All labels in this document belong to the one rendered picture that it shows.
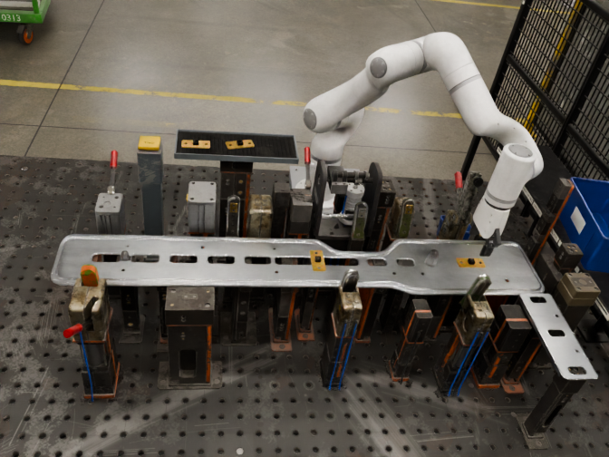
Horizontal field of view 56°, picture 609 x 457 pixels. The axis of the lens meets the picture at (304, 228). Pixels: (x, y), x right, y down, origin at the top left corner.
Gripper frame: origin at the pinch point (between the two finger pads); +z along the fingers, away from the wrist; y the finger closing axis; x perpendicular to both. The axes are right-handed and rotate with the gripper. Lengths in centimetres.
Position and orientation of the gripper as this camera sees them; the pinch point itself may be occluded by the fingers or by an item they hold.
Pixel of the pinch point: (479, 242)
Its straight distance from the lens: 173.8
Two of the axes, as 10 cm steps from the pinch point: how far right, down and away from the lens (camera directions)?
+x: 9.9, 0.3, 1.7
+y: 1.1, 6.6, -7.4
